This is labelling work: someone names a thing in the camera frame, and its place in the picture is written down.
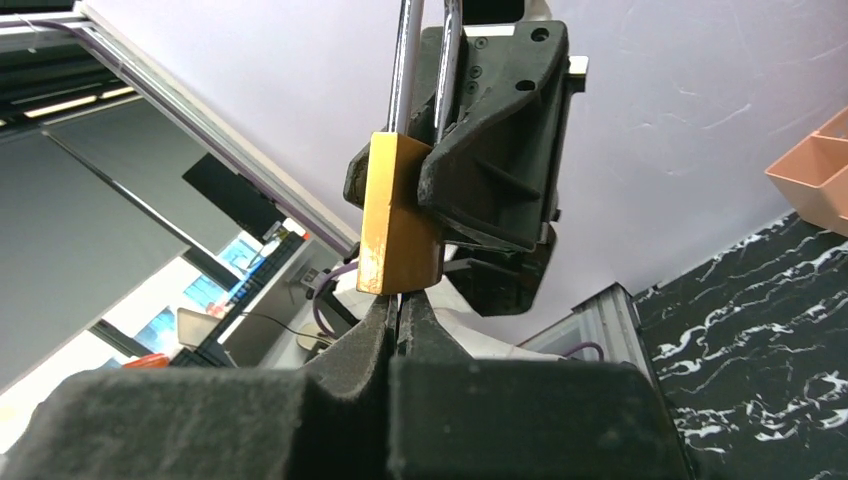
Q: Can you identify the brass padlock long shackle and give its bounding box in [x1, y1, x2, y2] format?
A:
[356, 1, 444, 295]

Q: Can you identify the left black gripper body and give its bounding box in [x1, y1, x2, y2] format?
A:
[444, 1, 585, 316]

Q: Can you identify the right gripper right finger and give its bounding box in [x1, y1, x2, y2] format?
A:
[387, 291, 690, 479]

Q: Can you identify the orange plastic file organizer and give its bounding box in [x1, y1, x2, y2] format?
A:
[765, 110, 847, 236]

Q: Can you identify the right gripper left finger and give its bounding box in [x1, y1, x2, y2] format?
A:
[1, 298, 394, 479]

